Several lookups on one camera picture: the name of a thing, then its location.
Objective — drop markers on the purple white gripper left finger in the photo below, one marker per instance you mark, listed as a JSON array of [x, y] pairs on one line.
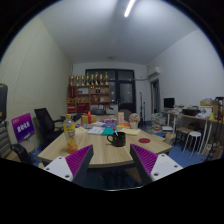
[[73, 167]]

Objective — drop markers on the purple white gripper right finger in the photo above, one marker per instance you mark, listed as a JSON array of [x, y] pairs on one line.
[[152, 167]]

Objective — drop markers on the red round coaster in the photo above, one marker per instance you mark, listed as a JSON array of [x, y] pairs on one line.
[[144, 140]]

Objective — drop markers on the black mug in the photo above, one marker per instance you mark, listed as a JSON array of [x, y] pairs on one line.
[[117, 139]]

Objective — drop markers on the yellow paper sheet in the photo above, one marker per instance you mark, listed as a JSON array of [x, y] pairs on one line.
[[130, 131]]

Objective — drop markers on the black office chair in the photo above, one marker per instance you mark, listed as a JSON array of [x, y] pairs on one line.
[[47, 126]]

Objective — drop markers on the orange drink plastic bottle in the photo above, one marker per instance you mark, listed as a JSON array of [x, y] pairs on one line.
[[70, 134]]

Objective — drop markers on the white open booklet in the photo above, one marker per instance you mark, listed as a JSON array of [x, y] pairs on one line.
[[96, 130]]

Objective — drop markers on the teal notebook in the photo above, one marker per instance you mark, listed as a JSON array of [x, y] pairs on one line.
[[108, 131]]

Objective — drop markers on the flower bouquet in pot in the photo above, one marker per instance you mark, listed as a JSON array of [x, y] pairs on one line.
[[134, 119]]

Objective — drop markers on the yellow gift box red ribbon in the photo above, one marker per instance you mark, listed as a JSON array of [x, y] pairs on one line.
[[88, 118]]

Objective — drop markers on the white round stool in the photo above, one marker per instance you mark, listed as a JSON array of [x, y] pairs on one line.
[[193, 139]]

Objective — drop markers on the purple sign board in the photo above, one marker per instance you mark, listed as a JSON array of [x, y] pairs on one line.
[[23, 127]]

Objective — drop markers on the black computer monitor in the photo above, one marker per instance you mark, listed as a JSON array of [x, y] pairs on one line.
[[169, 102]]

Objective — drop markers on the grey chair at left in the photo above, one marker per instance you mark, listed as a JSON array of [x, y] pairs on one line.
[[19, 152]]

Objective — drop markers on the wooden shelf with trophies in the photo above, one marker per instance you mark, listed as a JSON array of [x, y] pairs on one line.
[[88, 92]]

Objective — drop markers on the white side desk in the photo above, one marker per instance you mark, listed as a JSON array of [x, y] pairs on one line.
[[195, 126]]

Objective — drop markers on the white air conditioner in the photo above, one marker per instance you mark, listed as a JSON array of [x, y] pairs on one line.
[[153, 71]]

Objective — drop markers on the ceiling tube light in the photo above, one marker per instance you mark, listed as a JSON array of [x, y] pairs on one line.
[[129, 8]]

